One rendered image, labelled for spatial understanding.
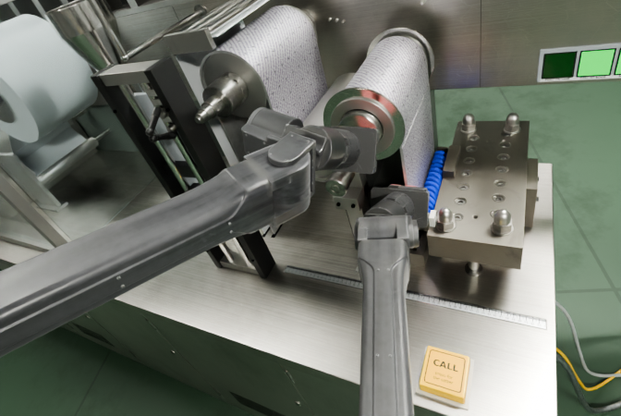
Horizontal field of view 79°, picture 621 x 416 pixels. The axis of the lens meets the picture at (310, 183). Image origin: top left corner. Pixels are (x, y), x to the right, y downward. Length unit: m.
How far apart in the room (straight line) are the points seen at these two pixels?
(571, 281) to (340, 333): 1.39
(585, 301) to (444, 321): 1.23
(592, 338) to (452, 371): 1.21
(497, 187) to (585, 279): 1.24
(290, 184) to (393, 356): 0.20
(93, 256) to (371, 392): 0.27
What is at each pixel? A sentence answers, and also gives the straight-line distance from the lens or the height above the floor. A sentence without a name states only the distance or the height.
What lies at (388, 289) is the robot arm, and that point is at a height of 1.23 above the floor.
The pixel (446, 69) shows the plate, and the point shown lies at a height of 1.19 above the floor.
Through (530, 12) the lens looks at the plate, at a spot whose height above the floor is 1.29.
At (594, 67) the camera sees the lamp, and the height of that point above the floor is 1.18.
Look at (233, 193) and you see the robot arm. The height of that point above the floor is 1.38.
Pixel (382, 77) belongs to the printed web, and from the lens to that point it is 0.68.
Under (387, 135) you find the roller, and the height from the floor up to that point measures 1.24.
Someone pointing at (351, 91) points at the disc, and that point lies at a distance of 0.63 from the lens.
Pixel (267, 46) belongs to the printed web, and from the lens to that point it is 0.76.
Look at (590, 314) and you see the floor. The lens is 1.94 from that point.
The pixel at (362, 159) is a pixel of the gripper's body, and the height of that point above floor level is 1.27.
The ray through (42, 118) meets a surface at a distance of 1.35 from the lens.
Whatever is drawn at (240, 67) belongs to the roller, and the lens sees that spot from 0.73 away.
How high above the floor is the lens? 1.59
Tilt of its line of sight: 37 degrees down
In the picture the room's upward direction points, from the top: 19 degrees counter-clockwise
